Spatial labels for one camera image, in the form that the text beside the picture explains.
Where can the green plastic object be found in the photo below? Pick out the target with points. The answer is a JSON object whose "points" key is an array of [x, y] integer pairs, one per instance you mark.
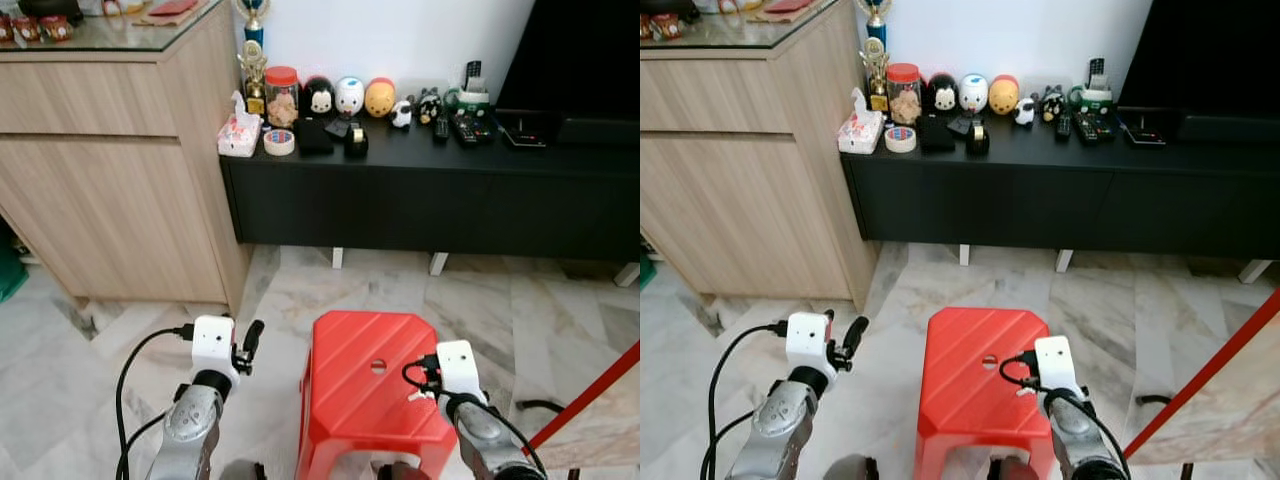
{"points": [[10, 275], [646, 272]]}

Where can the white tape roll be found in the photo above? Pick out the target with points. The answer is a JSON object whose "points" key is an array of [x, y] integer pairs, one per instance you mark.
{"points": [[279, 142], [900, 140]]}

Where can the white pink tissue pack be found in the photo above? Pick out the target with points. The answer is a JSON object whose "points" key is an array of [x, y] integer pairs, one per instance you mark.
{"points": [[860, 130], [238, 132]]}

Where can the small gold trophy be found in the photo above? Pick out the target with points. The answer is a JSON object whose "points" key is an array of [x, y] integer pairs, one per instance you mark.
{"points": [[877, 72], [253, 75]]}

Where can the yellow round plush toy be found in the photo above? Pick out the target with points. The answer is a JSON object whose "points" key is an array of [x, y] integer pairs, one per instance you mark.
{"points": [[1003, 96], [380, 98]]}

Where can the small black upright remote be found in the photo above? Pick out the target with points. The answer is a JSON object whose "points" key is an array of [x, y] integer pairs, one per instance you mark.
{"points": [[1097, 71], [473, 74]]}

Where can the green white mug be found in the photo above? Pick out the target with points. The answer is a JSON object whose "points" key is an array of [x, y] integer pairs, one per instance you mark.
{"points": [[470, 98], [1092, 96]]}

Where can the black round plush toy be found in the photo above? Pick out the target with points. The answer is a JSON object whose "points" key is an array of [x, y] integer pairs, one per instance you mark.
{"points": [[319, 98], [942, 95]]}

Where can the light wooden cabinet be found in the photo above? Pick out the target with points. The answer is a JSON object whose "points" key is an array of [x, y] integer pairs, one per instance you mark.
{"points": [[110, 170], [750, 170]]}

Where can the small white cow figure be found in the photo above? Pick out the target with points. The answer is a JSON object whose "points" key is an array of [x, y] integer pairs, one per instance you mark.
{"points": [[1024, 111], [401, 114]]}

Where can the clear jar red lid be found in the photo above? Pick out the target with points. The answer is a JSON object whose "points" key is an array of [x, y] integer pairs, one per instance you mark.
{"points": [[282, 100], [904, 97]]}

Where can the small red patterned jar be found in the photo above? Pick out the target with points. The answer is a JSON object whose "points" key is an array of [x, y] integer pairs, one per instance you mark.
{"points": [[55, 28], [668, 25]]}

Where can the black wallet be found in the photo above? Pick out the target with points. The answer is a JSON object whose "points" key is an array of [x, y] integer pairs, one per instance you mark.
{"points": [[314, 136], [937, 133]]}

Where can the white round plush toy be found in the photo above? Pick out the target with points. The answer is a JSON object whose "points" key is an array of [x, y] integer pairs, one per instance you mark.
{"points": [[349, 97], [973, 95]]}

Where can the black tape dispenser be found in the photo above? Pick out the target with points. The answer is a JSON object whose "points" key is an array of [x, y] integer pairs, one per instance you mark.
{"points": [[977, 139], [355, 142]]}

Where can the flat black set-top box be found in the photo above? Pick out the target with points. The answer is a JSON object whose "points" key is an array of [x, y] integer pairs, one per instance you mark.
{"points": [[522, 130], [1144, 128]]}

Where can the slim black remote control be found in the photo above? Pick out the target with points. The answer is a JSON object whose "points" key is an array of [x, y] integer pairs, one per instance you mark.
{"points": [[440, 130], [1063, 127]]}

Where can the red packet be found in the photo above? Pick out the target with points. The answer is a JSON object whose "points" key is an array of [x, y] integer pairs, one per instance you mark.
{"points": [[172, 9], [785, 7]]}

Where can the black TV console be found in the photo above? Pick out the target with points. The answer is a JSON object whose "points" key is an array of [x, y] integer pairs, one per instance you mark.
{"points": [[430, 205], [1060, 205]]}

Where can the wide black remote control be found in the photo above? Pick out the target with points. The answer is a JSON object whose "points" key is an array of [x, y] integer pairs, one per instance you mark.
{"points": [[472, 130], [1096, 127]]}

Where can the black flat television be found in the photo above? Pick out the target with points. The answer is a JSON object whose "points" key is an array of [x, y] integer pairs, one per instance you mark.
{"points": [[1210, 55], [585, 60]]}

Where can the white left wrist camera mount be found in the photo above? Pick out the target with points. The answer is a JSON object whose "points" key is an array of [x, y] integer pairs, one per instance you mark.
{"points": [[212, 345], [806, 340]]}

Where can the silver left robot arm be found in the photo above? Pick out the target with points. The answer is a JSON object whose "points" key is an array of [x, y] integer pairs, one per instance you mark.
{"points": [[775, 425], [190, 425]]}

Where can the marble folding table red rim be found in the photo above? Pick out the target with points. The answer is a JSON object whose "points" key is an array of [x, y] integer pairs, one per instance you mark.
{"points": [[1225, 405], [600, 415]]}

